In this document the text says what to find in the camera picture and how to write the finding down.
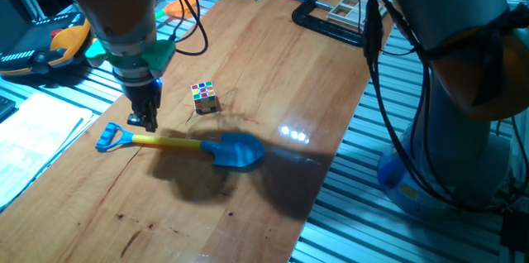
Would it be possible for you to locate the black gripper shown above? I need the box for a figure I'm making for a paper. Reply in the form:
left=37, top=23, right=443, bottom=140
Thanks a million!
left=122, top=77, right=163, bottom=133

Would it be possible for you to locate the blue toy shovel yellow shaft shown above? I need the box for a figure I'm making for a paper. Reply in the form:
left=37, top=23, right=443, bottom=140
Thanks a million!
left=95, top=122, right=266, bottom=169

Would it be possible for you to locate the orange toy shovel green shaft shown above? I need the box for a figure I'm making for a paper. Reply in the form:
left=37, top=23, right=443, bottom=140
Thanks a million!
left=155, top=0, right=203, bottom=20

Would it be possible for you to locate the multicoloured puzzle cube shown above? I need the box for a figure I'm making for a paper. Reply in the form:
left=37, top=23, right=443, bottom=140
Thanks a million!
left=190, top=81, right=219, bottom=114

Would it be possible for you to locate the white paper stack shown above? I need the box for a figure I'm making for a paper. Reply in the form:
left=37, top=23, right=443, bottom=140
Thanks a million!
left=0, top=92, right=100, bottom=210

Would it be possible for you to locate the black keyboard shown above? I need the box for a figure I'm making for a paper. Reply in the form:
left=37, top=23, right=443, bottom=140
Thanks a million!
left=0, top=95, right=17, bottom=123

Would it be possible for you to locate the black and orange teach pendant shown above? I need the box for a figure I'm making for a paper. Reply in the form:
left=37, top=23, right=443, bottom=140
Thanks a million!
left=0, top=11, right=93, bottom=77

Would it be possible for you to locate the black C-clamp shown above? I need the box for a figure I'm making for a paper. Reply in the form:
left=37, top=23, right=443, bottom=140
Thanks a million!
left=254, top=0, right=375, bottom=48

